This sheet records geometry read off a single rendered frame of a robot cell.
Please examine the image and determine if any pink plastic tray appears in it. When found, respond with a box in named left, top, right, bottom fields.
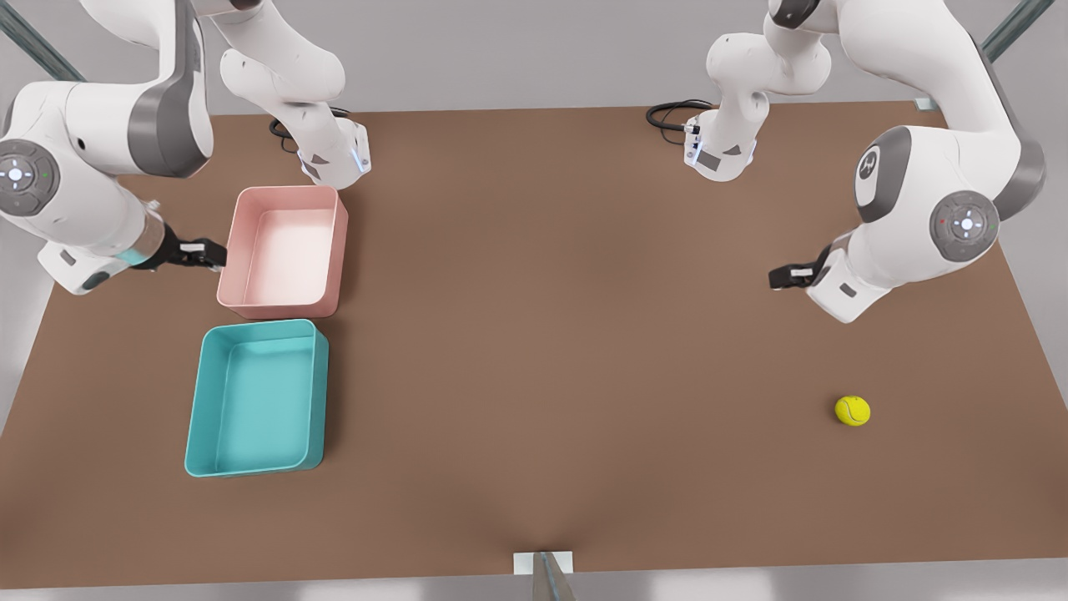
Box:
left=217, top=185, right=350, bottom=321

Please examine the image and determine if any teal plastic tray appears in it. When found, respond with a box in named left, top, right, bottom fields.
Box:
left=184, top=319, right=330, bottom=478

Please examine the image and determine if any black cable loop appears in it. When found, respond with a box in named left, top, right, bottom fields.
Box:
left=269, top=107, right=353, bottom=154
left=646, top=99, right=715, bottom=133

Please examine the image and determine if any silver frame post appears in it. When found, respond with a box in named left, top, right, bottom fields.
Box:
left=914, top=0, right=1055, bottom=113
left=0, top=7, right=87, bottom=83
left=512, top=551, right=577, bottom=601

